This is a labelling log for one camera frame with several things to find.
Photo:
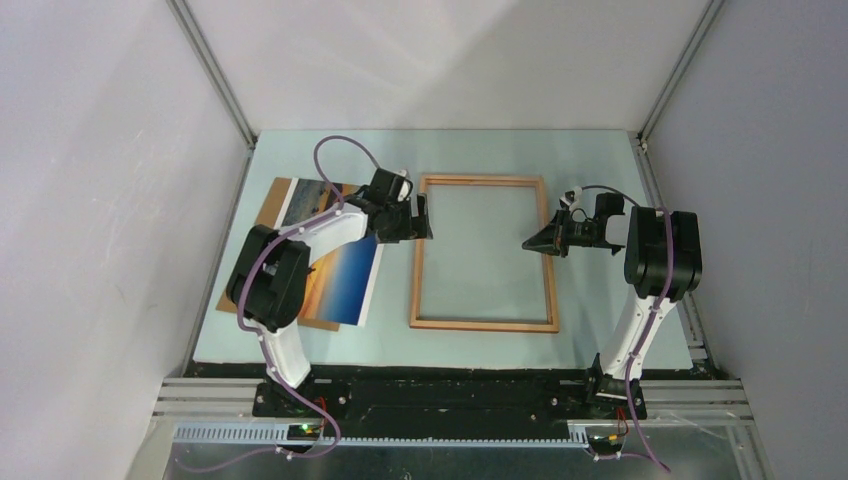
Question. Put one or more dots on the aluminium rail right side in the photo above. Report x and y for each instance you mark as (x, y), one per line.
(658, 167)

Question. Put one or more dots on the brown fibreboard backing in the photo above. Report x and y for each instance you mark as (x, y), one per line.
(268, 205)

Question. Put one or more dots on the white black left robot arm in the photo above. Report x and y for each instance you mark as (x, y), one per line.
(269, 280)

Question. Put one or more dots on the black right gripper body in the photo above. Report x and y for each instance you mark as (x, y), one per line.
(577, 233)

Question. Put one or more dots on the aluminium rail left side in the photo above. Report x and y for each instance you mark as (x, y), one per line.
(198, 41)

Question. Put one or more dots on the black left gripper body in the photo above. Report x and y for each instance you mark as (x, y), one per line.
(397, 227)

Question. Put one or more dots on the sunset landscape photo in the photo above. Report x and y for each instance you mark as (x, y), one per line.
(340, 284)

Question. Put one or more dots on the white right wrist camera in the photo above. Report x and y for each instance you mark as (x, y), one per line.
(571, 199)

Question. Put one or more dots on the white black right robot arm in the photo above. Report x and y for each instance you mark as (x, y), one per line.
(662, 263)

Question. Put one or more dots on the aluminium rail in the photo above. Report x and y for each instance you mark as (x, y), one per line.
(668, 402)
(198, 41)
(658, 167)

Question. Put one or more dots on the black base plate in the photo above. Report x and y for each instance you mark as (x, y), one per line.
(445, 409)

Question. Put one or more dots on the aluminium front rail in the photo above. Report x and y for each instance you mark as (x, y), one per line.
(668, 402)

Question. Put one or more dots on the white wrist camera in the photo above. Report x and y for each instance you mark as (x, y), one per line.
(402, 186)
(571, 199)

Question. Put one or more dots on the wooden picture frame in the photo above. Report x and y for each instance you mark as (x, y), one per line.
(474, 275)

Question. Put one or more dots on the grey slotted cable duct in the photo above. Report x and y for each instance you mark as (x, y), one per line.
(268, 434)

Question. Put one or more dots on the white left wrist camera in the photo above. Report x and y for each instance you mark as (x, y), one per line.
(402, 186)

